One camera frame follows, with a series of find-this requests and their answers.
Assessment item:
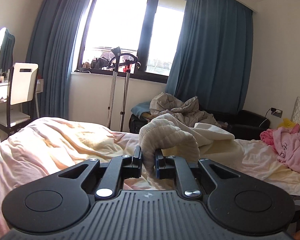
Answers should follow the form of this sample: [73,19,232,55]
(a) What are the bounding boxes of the cream white zip jacket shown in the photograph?
[139,114,244,190]

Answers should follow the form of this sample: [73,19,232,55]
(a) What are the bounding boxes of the pastel pink bed sheet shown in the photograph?
[0,118,300,238]

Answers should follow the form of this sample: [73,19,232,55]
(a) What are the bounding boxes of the pink clothing pile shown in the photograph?
[260,124,300,173]

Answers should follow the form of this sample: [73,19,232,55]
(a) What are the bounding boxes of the black armchair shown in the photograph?
[205,109,270,140]

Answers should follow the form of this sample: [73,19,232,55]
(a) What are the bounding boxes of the yellow garment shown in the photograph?
[277,118,300,130]

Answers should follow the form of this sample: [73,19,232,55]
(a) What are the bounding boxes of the beige quilted down jacket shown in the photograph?
[149,92,221,127]

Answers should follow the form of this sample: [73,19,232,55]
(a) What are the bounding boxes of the black suitcase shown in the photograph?
[128,113,151,134]

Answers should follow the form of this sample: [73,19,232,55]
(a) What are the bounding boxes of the white side shelf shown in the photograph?
[36,79,44,94]

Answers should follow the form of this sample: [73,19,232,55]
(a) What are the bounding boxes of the teal cloth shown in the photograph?
[131,101,151,120]

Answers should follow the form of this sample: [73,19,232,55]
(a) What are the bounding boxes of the white black chair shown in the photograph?
[0,62,39,136]

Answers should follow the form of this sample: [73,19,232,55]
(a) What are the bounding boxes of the right teal curtain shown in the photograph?
[165,0,253,114]

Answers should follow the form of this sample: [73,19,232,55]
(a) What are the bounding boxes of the teal curtain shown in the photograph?
[165,0,253,114]
[26,0,90,119]

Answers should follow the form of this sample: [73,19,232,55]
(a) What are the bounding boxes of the garment steamer stand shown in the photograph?
[106,46,142,132]

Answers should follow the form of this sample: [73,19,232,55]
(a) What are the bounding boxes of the vanity mirror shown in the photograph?
[0,27,15,73]

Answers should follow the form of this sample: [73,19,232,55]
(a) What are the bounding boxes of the left teal curtain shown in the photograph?
[26,0,90,119]

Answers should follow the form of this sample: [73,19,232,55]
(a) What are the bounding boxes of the dark framed window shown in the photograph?
[76,0,186,83]

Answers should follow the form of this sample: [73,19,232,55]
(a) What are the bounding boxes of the wall power outlet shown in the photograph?
[270,107,283,118]

